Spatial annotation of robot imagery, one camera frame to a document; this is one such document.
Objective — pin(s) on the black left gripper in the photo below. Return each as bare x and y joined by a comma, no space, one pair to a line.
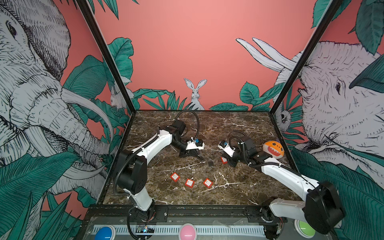
189,153

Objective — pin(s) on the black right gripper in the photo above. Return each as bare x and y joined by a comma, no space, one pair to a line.
232,163

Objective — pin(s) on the red padlock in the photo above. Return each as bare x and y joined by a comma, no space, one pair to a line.
208,183
224,160
189,183
175,177

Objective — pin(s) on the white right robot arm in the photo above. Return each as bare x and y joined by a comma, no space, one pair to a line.
320,205

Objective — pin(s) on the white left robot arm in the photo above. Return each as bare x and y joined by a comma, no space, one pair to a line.
132,176

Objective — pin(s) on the orange shark plush toy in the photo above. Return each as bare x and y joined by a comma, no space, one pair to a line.
274,149

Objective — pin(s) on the pink push button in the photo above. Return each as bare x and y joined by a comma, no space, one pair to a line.
188,232

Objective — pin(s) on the green push button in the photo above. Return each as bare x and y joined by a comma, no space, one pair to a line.
304,229

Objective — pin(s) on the blue push button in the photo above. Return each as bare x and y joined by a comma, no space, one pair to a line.
106,233

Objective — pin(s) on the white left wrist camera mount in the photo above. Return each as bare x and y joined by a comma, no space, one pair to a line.
195,145

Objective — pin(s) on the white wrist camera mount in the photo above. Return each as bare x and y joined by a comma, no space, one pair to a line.
195,145
224,145

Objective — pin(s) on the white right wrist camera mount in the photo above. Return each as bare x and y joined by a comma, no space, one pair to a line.
224,145

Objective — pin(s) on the white slotted cable duct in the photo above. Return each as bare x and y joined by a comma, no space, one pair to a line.
178,230

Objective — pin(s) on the black corner frame post left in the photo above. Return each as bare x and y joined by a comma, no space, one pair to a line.
97,34

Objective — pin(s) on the black corner frame post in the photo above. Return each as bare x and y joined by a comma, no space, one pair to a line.
325,20
97,34

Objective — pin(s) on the black corner frame post right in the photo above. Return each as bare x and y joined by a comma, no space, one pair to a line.
325,20

